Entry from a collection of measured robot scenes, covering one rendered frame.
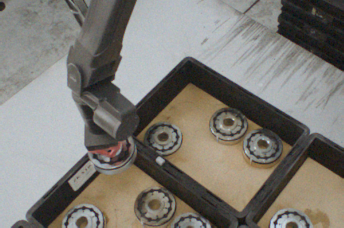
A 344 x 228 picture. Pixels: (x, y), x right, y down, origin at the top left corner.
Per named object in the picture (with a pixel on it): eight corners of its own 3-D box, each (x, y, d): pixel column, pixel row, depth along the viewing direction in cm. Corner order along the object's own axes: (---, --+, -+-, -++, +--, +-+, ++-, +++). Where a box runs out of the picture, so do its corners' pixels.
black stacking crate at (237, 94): (121, 149, 123) (113, 128, 114) (189, 81, 134) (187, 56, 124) (238, 237, 110) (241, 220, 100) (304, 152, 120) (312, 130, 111)
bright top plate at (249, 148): (235, 149, 117) (236, 148, 116) (257, 123, 120) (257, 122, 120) (268, 170, 113) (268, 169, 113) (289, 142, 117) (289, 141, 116)
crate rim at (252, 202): (114, 132, 115) (112, 126, 113) (187, 59, 126) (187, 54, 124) (241, 224, 101) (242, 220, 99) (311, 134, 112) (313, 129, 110)
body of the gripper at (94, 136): (117, 104, 93) (110, 83, 86) (119, 147, 87) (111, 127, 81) (87, 107, 93) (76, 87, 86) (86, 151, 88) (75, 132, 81)
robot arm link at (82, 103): (87, 69, 81) (62, 89, 79) (113, 89, 78) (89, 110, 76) (95, 92, 87) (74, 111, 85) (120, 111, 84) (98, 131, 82)
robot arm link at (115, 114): (106, 43, 79) (66, 59, 74) (152, 76, 75) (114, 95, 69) (102, 95, 87) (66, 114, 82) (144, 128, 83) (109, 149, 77)
